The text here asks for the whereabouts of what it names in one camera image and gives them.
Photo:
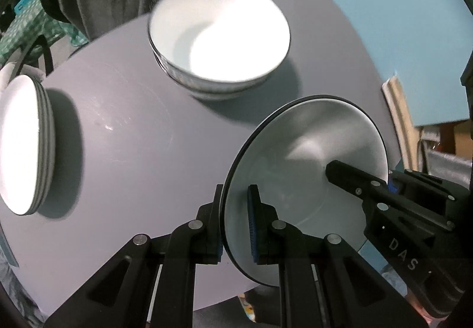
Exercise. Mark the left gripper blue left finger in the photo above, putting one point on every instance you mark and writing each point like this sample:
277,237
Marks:
210,246

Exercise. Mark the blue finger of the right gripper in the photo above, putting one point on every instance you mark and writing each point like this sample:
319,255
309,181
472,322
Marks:
352,180

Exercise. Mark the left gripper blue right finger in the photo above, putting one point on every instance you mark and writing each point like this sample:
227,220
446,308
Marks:
261,217

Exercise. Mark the white bowl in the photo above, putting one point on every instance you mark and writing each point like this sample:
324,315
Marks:
219,94
286,157
219,43

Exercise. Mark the right hand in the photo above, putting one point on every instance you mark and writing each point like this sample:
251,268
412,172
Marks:
431,321

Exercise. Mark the black mesh office chair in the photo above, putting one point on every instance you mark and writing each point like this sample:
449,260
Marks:
41,42

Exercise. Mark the green checkered tablecloth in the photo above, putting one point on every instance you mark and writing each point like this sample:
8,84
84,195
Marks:
26,27

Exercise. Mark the wooden board by wall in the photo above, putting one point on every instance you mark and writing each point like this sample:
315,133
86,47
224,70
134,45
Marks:
407,134

